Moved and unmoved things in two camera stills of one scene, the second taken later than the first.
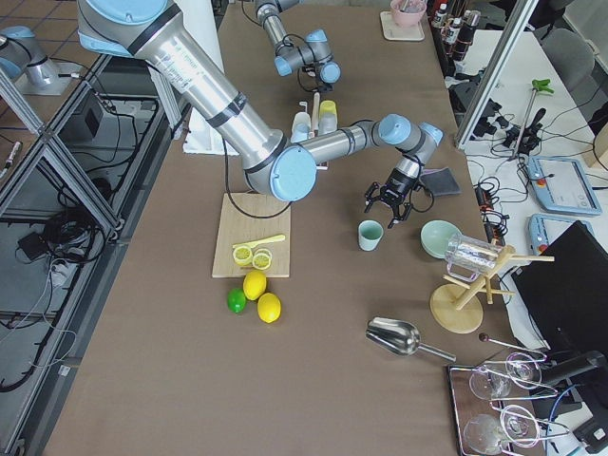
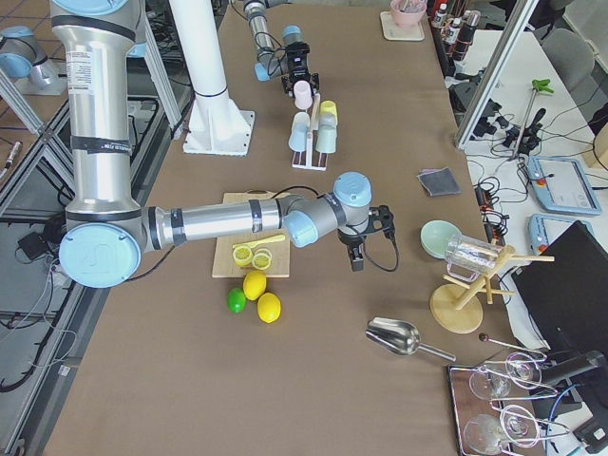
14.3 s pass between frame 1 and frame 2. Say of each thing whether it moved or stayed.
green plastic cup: moved
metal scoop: stayed
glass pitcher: stayed
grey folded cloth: stayed
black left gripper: moved
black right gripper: moved
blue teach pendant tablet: stayed
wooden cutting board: stayed
